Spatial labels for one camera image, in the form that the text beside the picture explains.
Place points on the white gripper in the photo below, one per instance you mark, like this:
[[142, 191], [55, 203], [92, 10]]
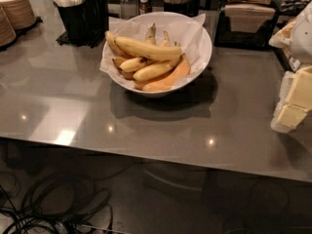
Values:
[[302, 39]]

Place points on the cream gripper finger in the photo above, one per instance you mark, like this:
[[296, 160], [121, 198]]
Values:
[[287, 117]]

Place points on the long yellow banana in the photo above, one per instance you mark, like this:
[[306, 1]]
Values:
[[138, 48]]

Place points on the bottom orange-yellow banana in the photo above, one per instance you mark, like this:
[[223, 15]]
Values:
[[166, 81]]

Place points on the white ceramic bowl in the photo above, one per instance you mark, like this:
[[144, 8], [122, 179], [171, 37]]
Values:
[[198, 54]]

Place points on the middle yellow banana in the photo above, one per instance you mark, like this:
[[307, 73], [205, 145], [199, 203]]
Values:
[[156, 69]]

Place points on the back upright banana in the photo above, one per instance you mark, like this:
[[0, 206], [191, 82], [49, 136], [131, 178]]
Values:
[[150, 35]]

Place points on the small short yellow banana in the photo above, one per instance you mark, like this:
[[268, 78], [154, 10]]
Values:
[[135, 64]]

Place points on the left curved yellow banana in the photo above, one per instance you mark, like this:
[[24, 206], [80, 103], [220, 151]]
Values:
[[110, 39]]

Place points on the black napkin dispenser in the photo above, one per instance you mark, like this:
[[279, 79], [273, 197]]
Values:
[[245, 25]]

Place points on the black stir stick holder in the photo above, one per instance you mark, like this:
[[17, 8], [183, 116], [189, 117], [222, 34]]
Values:
[[189, 9]]

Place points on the small sauce bottle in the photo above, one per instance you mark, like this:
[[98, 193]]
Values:
[[144, 7]]

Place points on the clear pepper shaker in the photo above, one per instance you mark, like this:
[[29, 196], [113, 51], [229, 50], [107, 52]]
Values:
[[128, 9]]

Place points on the black cutlery holder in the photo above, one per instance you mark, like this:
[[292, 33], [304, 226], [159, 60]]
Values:
[[84, 24]]

